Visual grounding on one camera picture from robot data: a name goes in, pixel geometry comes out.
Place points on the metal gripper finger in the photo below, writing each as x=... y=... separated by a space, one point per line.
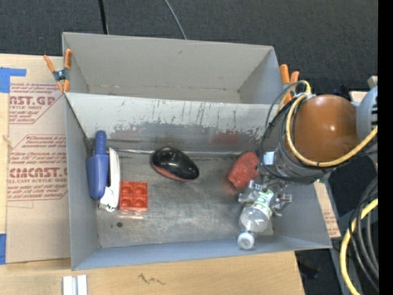
x=247 y=192
x=282 y=204

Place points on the clear plastic bottle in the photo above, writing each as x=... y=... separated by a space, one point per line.
x=253 y=218

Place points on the red sponge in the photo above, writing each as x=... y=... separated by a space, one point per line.
x=243 y=169

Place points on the grey metal bin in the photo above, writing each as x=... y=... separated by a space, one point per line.
x=184 y=214

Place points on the black and red computer mouse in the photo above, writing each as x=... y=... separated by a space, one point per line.
x=175 y=164

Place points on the red toy building brick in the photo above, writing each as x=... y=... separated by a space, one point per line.
x=133 y=196

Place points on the blue and white plastic tool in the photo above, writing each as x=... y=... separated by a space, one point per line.
x=97 y=171

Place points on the brown cardboard board red print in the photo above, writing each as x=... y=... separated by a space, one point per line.
x=33 y=164

